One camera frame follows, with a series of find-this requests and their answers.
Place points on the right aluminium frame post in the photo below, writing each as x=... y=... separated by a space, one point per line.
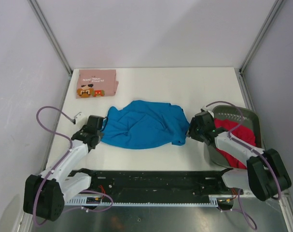
x=266 y=26

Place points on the left aluminium frame post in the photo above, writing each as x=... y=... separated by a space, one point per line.
x=50 y=35

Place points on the folded pink printed t shirt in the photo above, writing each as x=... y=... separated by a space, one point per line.
x=94 y=83

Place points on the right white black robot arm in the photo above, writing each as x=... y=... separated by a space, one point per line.
x=265 y=174

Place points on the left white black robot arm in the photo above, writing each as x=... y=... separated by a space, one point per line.
x=46 y=194

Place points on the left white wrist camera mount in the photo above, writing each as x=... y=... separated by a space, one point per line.
x=80 y=119

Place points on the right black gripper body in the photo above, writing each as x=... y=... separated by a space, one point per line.
x=195 y=132

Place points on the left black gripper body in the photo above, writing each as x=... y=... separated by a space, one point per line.
x=98 y=135

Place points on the white slotted cable duct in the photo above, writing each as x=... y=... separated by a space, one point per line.
x=88 y=201

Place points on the blue t shirt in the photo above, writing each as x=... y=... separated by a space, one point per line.
x=145 y=125

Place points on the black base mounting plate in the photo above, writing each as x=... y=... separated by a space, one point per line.
x=155 y=186

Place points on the grey plastic basket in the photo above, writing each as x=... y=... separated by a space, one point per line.
x=228 y=117

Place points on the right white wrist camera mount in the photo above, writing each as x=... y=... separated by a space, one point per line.
x=206 y=109

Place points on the aluminium frame post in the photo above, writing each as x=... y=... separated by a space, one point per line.
x=266 y=26
x=50 y=35

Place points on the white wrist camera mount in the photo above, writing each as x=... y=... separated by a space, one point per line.
x=206 y=109
x=80 y=119

